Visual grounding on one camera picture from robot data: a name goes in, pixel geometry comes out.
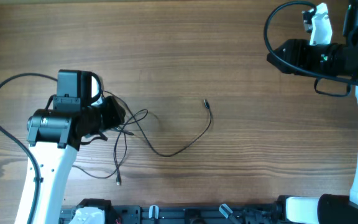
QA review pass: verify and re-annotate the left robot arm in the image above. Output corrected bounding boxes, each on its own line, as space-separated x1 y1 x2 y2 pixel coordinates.
15 70 126 223

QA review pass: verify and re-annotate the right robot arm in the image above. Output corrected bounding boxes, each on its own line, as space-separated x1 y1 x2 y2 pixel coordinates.
263 1 358 223

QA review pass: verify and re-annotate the thin black audio cable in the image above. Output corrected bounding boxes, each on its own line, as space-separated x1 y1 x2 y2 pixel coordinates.
116 98 213 157

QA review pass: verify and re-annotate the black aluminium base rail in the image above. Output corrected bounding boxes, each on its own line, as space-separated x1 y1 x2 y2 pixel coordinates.
58 198 289 224

